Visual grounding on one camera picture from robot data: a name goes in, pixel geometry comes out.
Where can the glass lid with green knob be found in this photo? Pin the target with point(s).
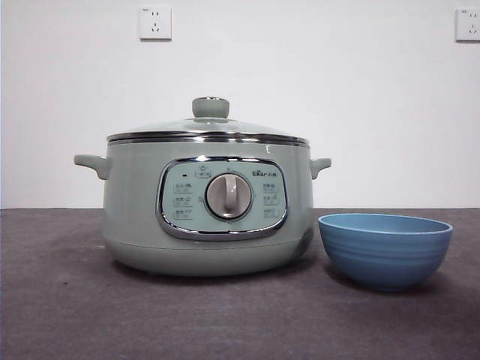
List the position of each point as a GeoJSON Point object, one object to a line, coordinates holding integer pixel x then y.
{"type": "Point", "coordinates": [211, 108]}

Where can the pale green electric steamer pot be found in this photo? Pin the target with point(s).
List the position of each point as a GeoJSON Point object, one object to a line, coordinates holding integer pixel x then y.
{"type": "Point", "coordinates": [131, 210]}

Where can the blue ribbed bowl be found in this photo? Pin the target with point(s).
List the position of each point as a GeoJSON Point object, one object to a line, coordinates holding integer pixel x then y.
{"type": "Point", "coordinates": [386, 258]}

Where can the white wall socket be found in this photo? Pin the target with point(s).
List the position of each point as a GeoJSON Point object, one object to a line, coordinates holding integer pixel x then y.
{"type": "Point", "coordinates": [468, 24]}
{"type": "Point", "coordinates": [155, 23]}

